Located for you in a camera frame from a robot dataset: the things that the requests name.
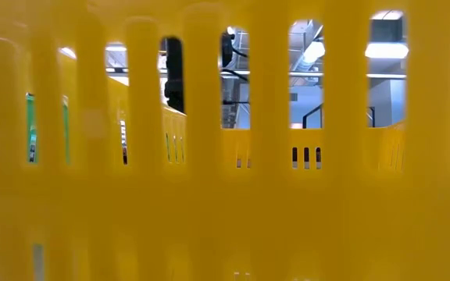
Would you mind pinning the yellow slotted plastic basket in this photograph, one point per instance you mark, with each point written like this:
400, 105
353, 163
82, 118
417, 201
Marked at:
248, 218

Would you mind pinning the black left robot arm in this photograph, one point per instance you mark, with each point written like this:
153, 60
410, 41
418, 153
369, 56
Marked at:
174, 78

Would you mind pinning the white ceiling light panel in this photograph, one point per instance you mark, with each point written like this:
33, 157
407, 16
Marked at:
387, 15
386, 50

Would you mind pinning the black metal background frame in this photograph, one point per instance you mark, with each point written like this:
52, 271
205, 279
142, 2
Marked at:
372, 117

